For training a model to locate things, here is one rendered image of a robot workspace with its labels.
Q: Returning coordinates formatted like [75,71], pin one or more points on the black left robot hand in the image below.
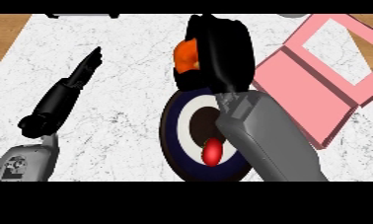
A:
[53,103]

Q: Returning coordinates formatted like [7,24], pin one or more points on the pale appliance with black feet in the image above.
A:
[82,15]

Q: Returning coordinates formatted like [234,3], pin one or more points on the orange squash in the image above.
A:
[186,56]

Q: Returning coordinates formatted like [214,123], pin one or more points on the pink cardboard box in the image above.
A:
[309,80]

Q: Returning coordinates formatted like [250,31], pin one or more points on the red tomato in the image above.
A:
[212,151]

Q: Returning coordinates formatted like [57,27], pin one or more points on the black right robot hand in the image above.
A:
[224,53]

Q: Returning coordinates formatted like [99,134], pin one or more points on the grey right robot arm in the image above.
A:
[264,139]

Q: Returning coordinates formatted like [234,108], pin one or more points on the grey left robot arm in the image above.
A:
[28,163]

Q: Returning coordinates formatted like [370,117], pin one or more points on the navy and white plate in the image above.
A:
[190,142]

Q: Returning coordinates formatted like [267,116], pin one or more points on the grey round object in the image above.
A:
[293,15]

